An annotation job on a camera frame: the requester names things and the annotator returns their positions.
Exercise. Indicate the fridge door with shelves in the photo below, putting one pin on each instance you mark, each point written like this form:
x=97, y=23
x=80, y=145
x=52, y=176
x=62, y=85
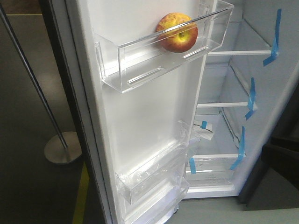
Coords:
x=117, y=129

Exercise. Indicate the red yellow apple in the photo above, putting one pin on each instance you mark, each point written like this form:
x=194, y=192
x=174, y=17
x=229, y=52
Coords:
x=178, y=40

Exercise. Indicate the white open fridge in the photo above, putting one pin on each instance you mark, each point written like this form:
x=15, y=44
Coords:
x=224, y=93

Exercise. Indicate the white manual packet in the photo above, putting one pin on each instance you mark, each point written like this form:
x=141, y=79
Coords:
x=203, y=129

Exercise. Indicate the clear middle door bin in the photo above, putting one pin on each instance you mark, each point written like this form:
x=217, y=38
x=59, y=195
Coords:
x=148, y=173

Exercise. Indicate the blue tape on drawer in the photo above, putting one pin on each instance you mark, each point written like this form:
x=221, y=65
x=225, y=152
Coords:
x=192, y=166

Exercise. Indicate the silver sign stand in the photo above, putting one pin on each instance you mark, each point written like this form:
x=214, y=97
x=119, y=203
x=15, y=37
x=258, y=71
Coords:
x=64, y=147

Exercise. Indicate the clear lower door bin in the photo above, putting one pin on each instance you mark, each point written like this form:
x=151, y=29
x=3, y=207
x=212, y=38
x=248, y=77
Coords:
x=160, y=200

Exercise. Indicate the blue tape strip lower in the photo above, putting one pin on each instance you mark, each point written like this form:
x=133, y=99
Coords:
x=241, y=151

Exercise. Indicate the blue tape strip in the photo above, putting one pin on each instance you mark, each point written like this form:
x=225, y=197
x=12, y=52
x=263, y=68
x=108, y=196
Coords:
x=251, y=100
x=241, y=151
x=275, y=44

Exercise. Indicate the blue tape strip middle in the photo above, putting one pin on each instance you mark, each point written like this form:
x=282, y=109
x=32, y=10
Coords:
x=251, y=100

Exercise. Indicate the blue tape strip upper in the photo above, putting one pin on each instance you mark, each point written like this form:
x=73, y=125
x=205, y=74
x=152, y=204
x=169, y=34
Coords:
x=275, y=44

